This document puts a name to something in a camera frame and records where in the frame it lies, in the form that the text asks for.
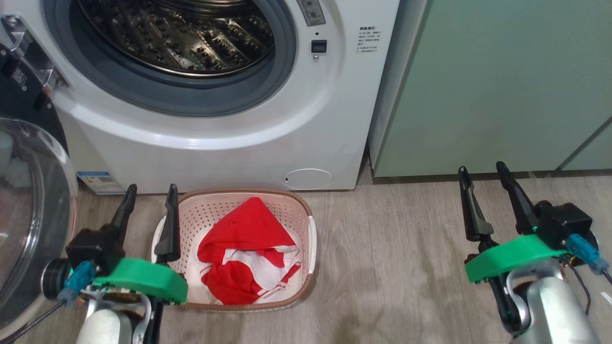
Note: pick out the dark cabinet plinth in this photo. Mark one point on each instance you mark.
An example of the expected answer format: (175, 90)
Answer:
(478, 176)

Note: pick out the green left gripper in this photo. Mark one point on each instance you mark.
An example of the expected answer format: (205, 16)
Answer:
(143, 282)

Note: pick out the black round left wrist motor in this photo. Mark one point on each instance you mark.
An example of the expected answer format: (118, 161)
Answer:
(52, 279)

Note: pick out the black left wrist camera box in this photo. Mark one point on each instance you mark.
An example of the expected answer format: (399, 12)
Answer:
(93, 248)

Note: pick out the printed text warning label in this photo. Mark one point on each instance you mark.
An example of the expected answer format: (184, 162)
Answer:
(369, 39)

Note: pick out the right arm white and silver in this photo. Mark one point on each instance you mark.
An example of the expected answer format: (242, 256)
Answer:
(554, 310)

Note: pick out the red and white striped garment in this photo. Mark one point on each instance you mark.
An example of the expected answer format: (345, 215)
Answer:
(253, 260)

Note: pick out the steel washer drum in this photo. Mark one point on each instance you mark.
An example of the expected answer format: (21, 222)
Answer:
(181, 38)

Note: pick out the plain red garment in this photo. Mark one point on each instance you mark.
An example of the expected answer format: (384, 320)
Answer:
(248, 224)

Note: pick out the white front-load washing machine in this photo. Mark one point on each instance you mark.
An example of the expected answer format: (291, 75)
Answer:
(239, 153)

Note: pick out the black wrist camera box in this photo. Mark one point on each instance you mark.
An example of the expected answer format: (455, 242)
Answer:
(564, 222)
(93, 248)

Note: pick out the black door latch socket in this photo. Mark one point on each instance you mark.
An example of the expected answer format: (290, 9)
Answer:
(319, 46)

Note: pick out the left arm white and silver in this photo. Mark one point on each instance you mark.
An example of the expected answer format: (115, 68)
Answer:
(103, 329)

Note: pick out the round white filter cover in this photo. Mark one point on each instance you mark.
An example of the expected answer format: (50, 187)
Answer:
(308, 179)

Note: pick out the dark round washer door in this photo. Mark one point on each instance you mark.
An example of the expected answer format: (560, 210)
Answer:
(33, 215)

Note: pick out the cream perforated laundry basket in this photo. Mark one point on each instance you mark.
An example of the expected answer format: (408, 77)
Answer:
(306, 267)

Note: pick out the pale green cabinet door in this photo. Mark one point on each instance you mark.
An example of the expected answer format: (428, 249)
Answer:
(593, 153)
(478, 86)

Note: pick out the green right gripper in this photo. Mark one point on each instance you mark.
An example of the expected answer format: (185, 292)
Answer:
(511, 255)

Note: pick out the blue energy label sticker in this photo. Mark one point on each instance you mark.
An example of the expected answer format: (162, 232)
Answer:
(100, 183)

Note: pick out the grey rim instruction label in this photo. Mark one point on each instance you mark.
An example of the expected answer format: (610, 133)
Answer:
(311, 12)

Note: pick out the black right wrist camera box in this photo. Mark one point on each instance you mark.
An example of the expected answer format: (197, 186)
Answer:
(564, 222)

